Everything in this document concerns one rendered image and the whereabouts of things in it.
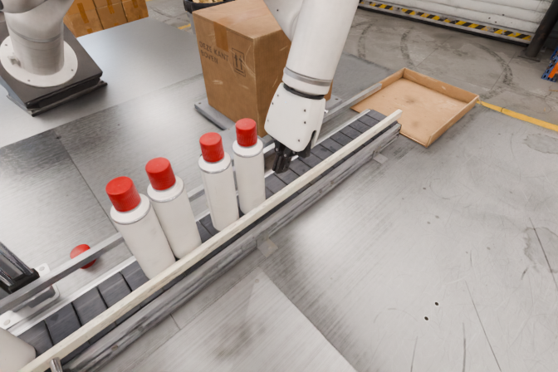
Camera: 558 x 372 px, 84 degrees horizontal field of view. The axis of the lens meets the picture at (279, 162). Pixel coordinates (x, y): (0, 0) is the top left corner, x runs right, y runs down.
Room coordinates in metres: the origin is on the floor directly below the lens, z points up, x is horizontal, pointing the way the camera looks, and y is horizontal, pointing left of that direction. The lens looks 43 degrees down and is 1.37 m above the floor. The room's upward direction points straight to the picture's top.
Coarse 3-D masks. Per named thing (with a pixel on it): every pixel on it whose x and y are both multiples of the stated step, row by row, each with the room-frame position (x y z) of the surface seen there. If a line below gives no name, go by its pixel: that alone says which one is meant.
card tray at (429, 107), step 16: (384, 80) 0.95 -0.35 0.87; (400, 80) 1.01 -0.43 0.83; (416, 80) 0.99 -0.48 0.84; (432, 80) 0.95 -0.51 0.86; (368, 96) 0.89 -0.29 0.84; (384, 96) 0.90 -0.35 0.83; (400, 96) 0.90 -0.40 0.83; (416, 96) 0.90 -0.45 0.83; (432, 96) 0.90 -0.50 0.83; (448, 96) 0.90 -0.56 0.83; (464, 96) 0.87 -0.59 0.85; (384, 112) 0.80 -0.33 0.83; (416, 112) 0.80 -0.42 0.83; (432, 112) 0.80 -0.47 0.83; (448, 112) 0.80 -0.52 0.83; (464, 112) 0.79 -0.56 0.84; (416, 128) 0.72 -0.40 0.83; (432, 128) 0.72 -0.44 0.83; (448, 128) 0.73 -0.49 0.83
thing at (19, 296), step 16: (336, 112) 0.62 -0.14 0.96; (272, 144) 0.49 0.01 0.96; (192, 192) 0.36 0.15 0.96; (112, 240) 0.27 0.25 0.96; (80, 256) 0.24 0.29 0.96; (96, 256) 0.25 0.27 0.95; (48, 272) 0.21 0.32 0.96; (64, 272) 0.22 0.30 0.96; (32, 288) 0.19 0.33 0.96; (0, 304) 0.17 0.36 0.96; (16, 304) 0.17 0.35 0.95
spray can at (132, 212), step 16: (112, 192) 0.25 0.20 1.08; (128, 192) 0.26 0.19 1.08; (112, 208) 0.26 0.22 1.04; (128, 208) 0.25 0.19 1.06; (144, 208) 0.26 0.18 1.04; (128, 224) 0.24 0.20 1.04; (144, 224) 0.25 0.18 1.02; (128, 240) 0.24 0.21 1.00; (144, 240) 0.25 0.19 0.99; (160, 240) 0.26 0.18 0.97; (144, 256) 0.24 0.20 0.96; (160, 256) 0.25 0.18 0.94; (144, 272) 0.25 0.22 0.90
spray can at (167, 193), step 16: (160, 160) 0.31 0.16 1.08; (160, 176) 0.29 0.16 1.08; (176, 176) 0.32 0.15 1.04; (160, 192) 0.29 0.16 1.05; (176, 192) 0.29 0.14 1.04; (160, 208) 0.28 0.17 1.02; (176, 208) 0.28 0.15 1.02; (176, 224) 0.28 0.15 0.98; (192, 224) 0.30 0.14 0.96; (176, 240) 0.28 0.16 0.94; (192, 240) 0.29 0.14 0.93; (176, 256) 0.28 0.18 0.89
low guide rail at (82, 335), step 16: (400, 112) 0.69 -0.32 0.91; (352, 144) 0.55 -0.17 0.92; (336, 160) 0.51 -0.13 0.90; (304, 176) 0.45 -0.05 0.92; (288, 192) 0.41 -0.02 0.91; (256, 208) 0.36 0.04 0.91; (240, 224) 0.33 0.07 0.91; (208, 240) 0.30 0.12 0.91; (224, 240) 0.31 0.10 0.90; (192, 256) 0.27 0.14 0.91; (160, 272) 0.24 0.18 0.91; (176, 272) 0.24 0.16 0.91; (144, 288) 0.21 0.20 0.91; (128, 304) 0.19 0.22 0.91; (96, 320) 0.17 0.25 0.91; (112, 320) 0.17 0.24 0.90; (80, 336) 0.15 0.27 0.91; (48, 352) 0.13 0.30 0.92; (64, 352) 0.13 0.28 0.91; (32, 368) 0.11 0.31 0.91
